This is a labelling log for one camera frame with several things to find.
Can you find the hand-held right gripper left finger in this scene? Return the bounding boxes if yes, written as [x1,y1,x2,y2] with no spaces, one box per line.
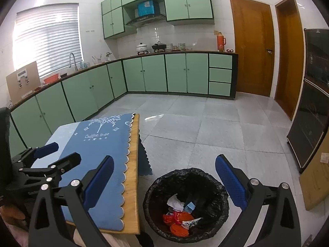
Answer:
[28,155,115,247]

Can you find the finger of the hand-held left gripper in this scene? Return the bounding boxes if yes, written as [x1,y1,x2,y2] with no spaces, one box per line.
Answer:
[18,152,82,186]
[10,142,59,169]

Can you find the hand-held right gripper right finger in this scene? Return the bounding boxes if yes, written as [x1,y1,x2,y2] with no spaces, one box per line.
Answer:
[215,154,302,247]

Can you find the trash bin with black bag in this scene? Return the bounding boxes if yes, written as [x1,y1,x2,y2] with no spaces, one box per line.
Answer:
[142,168,230,244]

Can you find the white red wrapper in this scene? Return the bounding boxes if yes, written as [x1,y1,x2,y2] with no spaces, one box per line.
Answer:
[180,217,202,228]

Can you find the white paper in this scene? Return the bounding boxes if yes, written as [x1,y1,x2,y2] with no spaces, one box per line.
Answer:
[167,193,185,211]

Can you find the red snack wrapper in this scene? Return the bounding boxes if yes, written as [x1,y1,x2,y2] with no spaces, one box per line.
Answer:
[163,211,185,225]

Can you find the orange snack wrapper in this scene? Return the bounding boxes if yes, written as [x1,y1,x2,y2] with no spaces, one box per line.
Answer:
[170,223,191,238]

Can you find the person's left forearm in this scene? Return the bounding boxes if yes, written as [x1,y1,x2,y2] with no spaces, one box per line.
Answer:
[0,224,30,247]

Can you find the person's left hand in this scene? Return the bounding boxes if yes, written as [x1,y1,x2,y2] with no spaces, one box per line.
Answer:
[0,204,27,228]

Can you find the wooden table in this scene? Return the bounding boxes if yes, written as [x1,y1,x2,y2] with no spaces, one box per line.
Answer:
[64,114,141,235]

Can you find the blue scalloped tablecloth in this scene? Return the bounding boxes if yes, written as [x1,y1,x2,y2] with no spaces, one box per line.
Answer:
[31,113,152,231]

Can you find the person's pink clothing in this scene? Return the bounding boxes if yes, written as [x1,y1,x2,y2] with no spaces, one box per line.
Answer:
[73,233,140,247]

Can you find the brown board with white label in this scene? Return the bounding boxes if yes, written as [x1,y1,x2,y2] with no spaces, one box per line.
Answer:
[6,61,41,103]

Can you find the red basin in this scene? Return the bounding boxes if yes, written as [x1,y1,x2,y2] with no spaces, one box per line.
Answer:
[43,73,60,84]

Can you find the flat brown cardboard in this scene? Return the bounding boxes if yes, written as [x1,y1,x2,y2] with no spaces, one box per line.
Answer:
[299,136,329,211]

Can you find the green cabinet drawer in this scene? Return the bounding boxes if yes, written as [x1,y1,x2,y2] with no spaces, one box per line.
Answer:
[209,53,232,69]
[209,68,232,83]
[209,82,232,96]

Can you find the kitchen faucet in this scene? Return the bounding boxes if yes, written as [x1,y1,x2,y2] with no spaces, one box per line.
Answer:
[69,53,79,72]

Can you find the window blind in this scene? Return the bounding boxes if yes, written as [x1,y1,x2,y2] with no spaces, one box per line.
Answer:
[13,3,84,78]

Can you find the black glass display cabinet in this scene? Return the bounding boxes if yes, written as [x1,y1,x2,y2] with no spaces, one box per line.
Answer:
[286,28,329,174]

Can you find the green lower kitchen cabinets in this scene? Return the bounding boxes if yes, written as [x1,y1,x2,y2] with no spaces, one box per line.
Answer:
[9,51,239,157]

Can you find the wooden door in recess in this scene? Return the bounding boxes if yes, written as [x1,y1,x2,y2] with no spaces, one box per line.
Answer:
[274,0,305,121]

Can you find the closed wooden door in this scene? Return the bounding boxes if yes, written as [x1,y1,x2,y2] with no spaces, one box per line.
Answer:
[229,0,275,98]

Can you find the orange thermos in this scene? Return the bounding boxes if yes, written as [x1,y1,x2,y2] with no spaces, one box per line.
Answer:
[216,31,227,52]

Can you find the black wok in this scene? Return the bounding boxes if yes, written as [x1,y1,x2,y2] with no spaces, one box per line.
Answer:
[151,41,167,53]

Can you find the green upper cabinet near window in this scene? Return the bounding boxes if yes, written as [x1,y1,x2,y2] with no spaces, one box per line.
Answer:
[101,0,138,40]

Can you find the range hood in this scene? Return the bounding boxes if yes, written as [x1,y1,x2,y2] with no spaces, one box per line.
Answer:
[125,14,167,27]

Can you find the blue box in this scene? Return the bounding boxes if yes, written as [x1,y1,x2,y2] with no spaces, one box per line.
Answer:
[137,1,158,17]

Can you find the green upper cabinet near door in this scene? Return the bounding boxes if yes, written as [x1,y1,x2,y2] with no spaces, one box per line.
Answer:
[162,0,215,26]

